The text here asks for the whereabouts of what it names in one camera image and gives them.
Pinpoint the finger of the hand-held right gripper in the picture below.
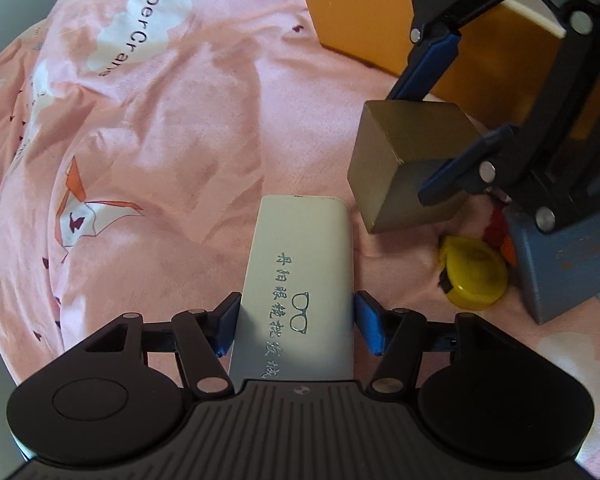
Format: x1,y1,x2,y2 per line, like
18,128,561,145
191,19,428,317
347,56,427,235
419,5,600,233
386,0,527,106

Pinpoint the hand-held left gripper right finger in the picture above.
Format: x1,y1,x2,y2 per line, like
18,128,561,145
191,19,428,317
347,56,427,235
355,291,533,398

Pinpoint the grey blue box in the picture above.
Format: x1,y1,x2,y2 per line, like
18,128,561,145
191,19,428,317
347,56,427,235
502,205,600,326

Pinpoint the white glasses case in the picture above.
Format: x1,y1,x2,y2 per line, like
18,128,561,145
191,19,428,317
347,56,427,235
228,194,357,391

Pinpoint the red and orange small toy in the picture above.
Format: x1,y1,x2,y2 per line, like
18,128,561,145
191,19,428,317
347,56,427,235
482,190,519,268

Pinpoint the yellow tape measure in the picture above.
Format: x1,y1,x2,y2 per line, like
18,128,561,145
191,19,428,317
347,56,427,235
439,234,511,308

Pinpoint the pink printed blanket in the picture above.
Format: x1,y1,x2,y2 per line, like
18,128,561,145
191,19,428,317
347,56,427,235
0,0,600,411

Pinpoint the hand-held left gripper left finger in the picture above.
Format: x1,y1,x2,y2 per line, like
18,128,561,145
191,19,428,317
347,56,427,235
65,292,241,401

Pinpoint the orange cardboard box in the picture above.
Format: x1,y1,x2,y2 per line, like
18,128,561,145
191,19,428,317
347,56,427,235
290,0,600,161

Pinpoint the gold cardboard box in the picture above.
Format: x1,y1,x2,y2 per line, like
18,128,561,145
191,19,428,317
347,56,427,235
347,101,483,234

